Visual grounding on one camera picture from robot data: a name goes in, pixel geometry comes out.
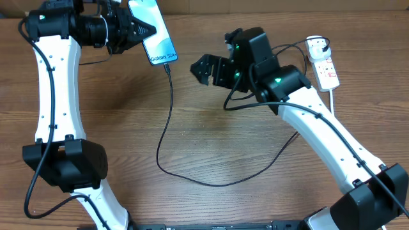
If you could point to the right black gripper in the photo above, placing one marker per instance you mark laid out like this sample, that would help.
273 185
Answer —
224 65

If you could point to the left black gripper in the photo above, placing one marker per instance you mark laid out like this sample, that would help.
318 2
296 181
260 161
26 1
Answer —
126 25

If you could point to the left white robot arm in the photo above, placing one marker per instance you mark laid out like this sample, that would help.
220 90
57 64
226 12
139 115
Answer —
61 154

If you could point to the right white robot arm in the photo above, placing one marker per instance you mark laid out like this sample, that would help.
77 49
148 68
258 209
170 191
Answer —
373 193

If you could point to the white charger adapter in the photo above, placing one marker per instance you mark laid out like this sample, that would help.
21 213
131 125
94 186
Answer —
318 48

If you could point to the cardboard backdrop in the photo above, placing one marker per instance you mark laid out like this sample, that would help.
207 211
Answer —
19 8

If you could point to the white power strip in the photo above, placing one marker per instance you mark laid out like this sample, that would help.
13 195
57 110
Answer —
326 75

